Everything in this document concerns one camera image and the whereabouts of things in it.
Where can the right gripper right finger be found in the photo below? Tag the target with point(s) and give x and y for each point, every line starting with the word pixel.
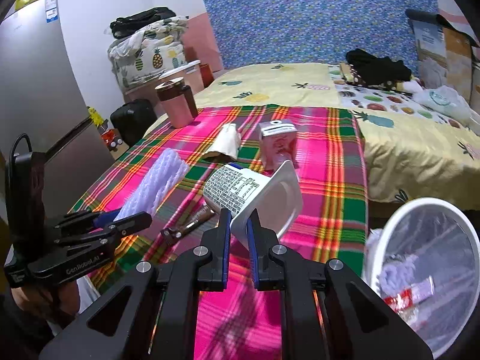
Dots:
pixel 267 274

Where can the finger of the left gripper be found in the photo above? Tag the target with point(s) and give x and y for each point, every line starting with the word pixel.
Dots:
pixel 82 221
pixel 121 228

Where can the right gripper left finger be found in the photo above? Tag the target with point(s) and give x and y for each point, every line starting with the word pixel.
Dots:
pixel 213 275

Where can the white yogurt cup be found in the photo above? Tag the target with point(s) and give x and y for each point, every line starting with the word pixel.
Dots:
pixel 276 198

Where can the purple white milk carton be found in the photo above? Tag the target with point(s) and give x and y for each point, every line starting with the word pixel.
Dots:
pixel 411 296

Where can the white round trash bin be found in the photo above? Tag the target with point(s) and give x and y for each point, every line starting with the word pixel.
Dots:
pixel 429 236

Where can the person's left hand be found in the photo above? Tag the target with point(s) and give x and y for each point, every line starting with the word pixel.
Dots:
pixel 40 302

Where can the brown snack wrapper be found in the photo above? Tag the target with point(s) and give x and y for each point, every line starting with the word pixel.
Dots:
pixel 172 235

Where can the white foam net sleeve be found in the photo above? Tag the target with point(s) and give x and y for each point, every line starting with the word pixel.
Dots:
pixel 166 172

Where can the pink plaid cloth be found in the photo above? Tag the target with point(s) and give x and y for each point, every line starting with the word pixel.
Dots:
pixel 240 322

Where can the black suitcase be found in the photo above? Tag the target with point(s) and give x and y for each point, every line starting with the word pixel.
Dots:
pixel 133 119

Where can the silver refrigerator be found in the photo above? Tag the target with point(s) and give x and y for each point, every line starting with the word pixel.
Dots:
pixel 40 96

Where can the pink strawberry milk carton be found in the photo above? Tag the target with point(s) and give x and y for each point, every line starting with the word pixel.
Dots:
pixel 277 143

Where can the pink tumbler brown lid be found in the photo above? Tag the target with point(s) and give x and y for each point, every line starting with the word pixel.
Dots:
pixel 177 100

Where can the yellow pineapple bedsheet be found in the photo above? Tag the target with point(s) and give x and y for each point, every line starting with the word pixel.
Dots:
pixel 410 150

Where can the folded pineapple quilt pile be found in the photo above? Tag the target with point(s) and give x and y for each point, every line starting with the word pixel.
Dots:
pixel 150 52

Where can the black clothes on pile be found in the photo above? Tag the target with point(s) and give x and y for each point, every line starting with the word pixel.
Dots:
pixel 124 27

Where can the black clothes on bed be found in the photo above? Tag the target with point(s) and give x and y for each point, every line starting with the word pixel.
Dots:
pixel 376 71

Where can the white plastic bag on bed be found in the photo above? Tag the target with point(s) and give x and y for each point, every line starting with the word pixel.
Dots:
pixel 447 101

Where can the blue patterned headboard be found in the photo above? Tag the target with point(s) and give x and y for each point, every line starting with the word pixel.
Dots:
pixel 306 31

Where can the cardboard box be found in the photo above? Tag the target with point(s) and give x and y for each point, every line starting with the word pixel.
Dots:
pixel 445 56

